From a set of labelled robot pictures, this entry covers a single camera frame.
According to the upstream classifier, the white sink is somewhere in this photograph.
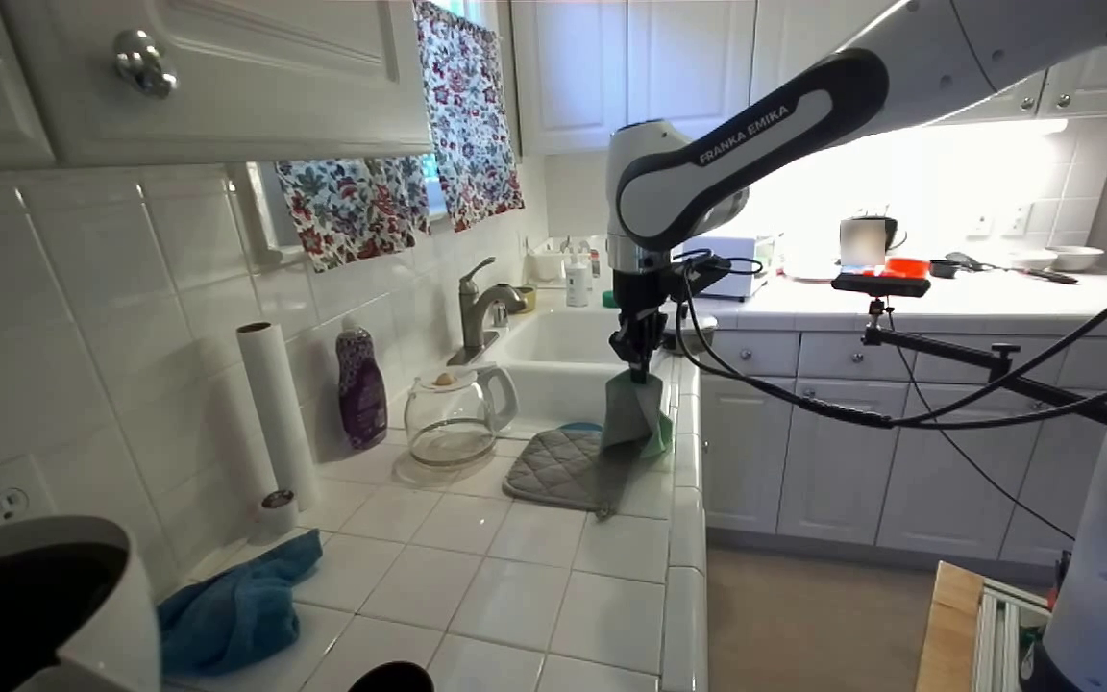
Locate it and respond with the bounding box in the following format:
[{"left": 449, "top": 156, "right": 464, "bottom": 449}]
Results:
[{"left": 475, "top": 308, "right": 681, "bottom": 435}]

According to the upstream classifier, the green grey cloth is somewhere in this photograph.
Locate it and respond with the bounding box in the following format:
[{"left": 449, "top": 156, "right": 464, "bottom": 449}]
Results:
[{"left": 600, "top": 370, "right": 676, "bottom": 460}]

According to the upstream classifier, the white appliance with dark opening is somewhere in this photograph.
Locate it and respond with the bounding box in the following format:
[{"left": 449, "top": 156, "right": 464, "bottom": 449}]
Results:
[{"left": 0, "top": 516, "right": 162, "bottom": 692}]

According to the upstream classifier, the glass coffee pot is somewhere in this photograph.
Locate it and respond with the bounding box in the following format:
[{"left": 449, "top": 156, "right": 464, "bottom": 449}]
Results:
[{"left": 405, "top": 363, "right": 520, "bottom": 470}]

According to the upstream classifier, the row of white wall cabinets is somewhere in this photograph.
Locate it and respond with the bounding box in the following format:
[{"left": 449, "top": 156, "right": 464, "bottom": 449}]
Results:
[{"left": 512, "top": 0, "right": 1107, "bottom": 157}]

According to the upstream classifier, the purple soap bottle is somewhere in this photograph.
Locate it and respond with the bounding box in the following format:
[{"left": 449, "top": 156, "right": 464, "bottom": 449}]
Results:
[{"left": 335, "top": 317, "right": 389, "bottom": 451}]

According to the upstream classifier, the white container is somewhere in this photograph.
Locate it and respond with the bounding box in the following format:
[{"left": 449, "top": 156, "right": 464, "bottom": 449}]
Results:
[{"left": 527, "top": 245, "right": 569, "bottom": 285}]

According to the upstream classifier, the white paper towel roll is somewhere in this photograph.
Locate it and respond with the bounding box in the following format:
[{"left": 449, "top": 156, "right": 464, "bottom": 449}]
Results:
[
  {"left": 234, "top": 322, "right": 321, "bottom": 515},
  {"left": 210, "top": 367, "right": 300, "bottom": 542}
]

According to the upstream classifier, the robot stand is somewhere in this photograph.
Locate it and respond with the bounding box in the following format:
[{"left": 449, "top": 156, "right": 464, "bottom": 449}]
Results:
[{"left": 915, "top": 560, "right": 1075, "bottom": 692}]

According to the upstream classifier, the grey quilted pot holder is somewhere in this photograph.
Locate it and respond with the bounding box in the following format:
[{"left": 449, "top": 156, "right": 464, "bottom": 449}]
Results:
[{"left": 502, "top": 426, "right": 651, "bottom": 521}]

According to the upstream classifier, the floral curtain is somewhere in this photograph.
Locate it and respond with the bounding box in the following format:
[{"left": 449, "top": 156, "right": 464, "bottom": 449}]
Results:
[
  {"left": 273, "top": 156, "right": 432, "bottom": 274},
  {"left": 413, "top": 0, "right": 526, "bottom": 234}
]

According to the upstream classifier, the grey metal tap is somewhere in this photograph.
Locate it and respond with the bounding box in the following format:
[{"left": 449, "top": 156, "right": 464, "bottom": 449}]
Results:
[{"left": 447, "top": 256, "right": 529, "bottom": 367}]

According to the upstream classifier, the white toaster oven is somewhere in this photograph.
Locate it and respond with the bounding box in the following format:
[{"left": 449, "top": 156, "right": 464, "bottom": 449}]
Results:
[{"left": 683, "top": 234, "right": 774, "bottom": 302}]

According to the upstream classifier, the white wall cabinet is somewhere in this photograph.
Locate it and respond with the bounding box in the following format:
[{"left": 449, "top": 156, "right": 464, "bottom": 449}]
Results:
[{"left": 0, "top": 0, "right": 434, "bottom": 174}]

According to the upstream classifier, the white bowl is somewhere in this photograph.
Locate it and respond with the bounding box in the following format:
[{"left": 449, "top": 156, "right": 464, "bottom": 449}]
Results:
[{"left": 1044, "top": 245, "right": 1106, "bottom": 274}]

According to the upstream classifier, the silver cabinet knob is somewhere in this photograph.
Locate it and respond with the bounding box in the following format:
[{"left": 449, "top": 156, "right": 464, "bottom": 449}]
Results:
[{"left": 112, "top": 29, "right": 179, "bottom": 100}]

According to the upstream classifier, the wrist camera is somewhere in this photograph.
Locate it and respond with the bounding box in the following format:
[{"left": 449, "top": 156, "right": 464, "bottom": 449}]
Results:
[{"left": 666, "top": 252, "right": 733, "bottom": 301}]

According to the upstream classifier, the dark mug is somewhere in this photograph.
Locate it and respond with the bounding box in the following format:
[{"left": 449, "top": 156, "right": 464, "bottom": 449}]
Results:
[{"left": 839, "top": 215, "right": 909, "bottom": 272}]

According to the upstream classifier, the black cable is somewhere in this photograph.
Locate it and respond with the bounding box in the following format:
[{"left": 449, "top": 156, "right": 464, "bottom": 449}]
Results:
[{"left": 885, "top": 306, "right": 1079, "bottom": 545}]

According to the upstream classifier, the row of white base cabinets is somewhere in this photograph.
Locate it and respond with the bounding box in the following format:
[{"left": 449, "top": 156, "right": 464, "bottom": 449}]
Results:
[{"left": 698, "top": 327, "right": 1107, "bottom": 570}]

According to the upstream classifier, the blue cloth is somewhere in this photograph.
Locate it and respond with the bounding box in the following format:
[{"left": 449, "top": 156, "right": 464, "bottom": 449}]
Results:
[{"left": 158, "top": 529, "right": 324, "bottom": 677}]

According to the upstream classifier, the camera on mount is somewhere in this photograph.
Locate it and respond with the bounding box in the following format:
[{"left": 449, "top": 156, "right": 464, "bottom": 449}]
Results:
[{"left": 830, "top": 271, "right": 1107, "bottom": 426}]

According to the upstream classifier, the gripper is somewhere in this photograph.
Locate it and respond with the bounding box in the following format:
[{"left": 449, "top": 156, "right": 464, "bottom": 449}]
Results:
[{"left": 608, "top": 272, "right": 672, "bottom": 385}]

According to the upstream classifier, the black round object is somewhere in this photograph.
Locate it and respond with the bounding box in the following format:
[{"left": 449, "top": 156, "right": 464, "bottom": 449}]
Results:
[{"left": 347, "top": 661, "right": 436, "bottom": 692}]

